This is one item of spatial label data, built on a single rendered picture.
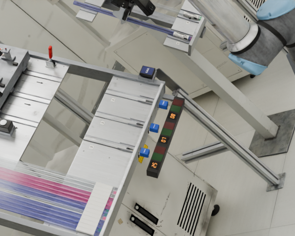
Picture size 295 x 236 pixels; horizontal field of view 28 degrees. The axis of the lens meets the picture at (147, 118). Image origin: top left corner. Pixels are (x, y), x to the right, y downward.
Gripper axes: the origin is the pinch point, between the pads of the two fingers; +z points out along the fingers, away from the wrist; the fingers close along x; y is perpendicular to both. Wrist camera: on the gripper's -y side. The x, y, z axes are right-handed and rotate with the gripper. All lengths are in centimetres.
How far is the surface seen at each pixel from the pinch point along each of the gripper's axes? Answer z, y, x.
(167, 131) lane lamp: -2, -33, 38
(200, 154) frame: 35, -53, 20
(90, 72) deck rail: 10.8, 3.0, 22.8
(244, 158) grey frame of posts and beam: 25, -69, 17
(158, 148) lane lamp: -3, -32, 46
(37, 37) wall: 185, 69, -91
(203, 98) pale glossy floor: 105, -52, -55
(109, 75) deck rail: 7.5, -4.5, 22.2
